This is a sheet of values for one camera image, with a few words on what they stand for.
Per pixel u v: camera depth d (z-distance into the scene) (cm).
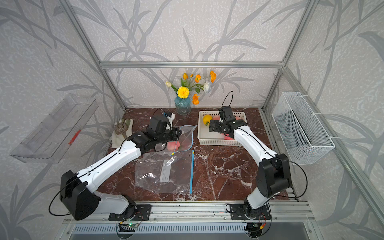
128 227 72
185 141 87
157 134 60
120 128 105
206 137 102
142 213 73
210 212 75
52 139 67
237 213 73
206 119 105
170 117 71
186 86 94
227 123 65
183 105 109
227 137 96
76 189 39
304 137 60
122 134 105
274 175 44
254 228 77
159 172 87
